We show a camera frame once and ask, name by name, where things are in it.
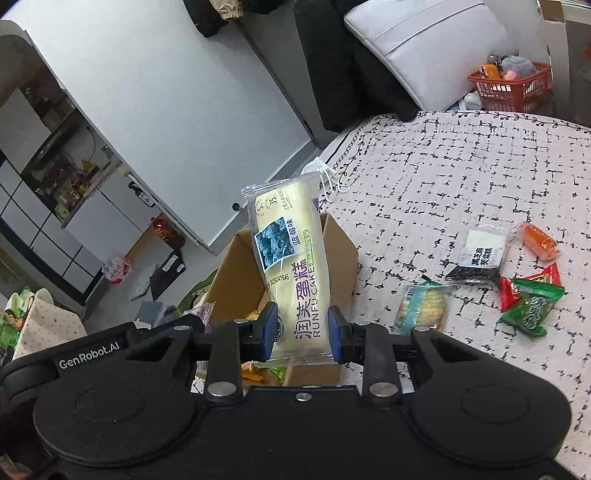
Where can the white desk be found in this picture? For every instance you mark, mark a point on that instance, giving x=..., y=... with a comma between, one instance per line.
x=570, y=60

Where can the black and white snack packet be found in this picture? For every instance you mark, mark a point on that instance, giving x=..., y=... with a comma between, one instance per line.
x=480, y=251

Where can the white face mask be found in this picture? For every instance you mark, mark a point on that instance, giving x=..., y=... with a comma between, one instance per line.
x=323, y=173

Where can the red and white plastic bag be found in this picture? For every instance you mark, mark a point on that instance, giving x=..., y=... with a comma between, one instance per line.
x=116, y=271

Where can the printed blanket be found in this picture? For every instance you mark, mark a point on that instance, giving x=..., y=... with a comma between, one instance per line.
x=461, y=184

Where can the blue yellow snack packet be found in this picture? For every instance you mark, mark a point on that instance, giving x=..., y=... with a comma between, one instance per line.
x=422, y=307

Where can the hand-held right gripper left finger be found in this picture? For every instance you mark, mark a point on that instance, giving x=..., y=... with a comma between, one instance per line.
x=270, y=333

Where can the brown bottle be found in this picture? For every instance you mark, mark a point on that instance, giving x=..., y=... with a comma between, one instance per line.
x=168, y=235

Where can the red plastic basket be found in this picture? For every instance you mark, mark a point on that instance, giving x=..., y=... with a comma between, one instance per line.
x=508, y=94

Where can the white kitchen cabinet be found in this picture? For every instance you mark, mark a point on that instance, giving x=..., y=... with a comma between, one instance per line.
x=55, y=230

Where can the black jacket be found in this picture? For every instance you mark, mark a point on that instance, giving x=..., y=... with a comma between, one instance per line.
x=351, y=78

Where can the green cartoon floor mat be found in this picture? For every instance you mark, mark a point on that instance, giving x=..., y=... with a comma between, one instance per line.
x=194, y=288

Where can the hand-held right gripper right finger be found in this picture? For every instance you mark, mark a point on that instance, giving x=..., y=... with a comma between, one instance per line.
x=335, y=336

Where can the red snack packet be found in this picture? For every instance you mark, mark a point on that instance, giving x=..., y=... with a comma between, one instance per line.
x=508, y=293

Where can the green snack packet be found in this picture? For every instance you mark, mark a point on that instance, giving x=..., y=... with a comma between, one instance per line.
x=540, y=288
x=526, y=316

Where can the orange snack packet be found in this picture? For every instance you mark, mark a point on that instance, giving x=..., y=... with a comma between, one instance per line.
x=538, y=240

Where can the hanging dark clothes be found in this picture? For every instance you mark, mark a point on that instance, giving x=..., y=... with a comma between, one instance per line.
x=212, y=16

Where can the grey pillow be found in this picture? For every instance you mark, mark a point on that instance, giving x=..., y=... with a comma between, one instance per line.
x=429, y=41

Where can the cardboard box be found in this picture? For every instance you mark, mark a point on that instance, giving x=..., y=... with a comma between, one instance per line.
x=240, y=277

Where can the yellow cake packet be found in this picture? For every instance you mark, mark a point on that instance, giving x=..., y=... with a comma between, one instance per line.
x=291, y=258

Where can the pink snack packet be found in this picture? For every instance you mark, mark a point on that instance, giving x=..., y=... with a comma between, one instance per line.
x=202, y=316

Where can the black carton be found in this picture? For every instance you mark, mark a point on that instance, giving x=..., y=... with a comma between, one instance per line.
x=167, y=274

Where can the beige dotted bag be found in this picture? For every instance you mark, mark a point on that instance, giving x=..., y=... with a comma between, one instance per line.
x=46, y=323

